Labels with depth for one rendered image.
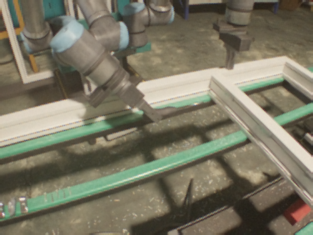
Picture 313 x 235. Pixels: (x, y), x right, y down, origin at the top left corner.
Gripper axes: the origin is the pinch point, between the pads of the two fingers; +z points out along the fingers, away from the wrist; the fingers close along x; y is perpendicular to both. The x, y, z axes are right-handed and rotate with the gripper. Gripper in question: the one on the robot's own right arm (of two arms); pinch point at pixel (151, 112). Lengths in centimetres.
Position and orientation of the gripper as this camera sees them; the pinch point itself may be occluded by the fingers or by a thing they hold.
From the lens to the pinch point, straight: 68.4
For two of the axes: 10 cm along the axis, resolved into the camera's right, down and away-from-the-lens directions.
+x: -3.6, -3.6, 8.6
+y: 6.8, -7.4, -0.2
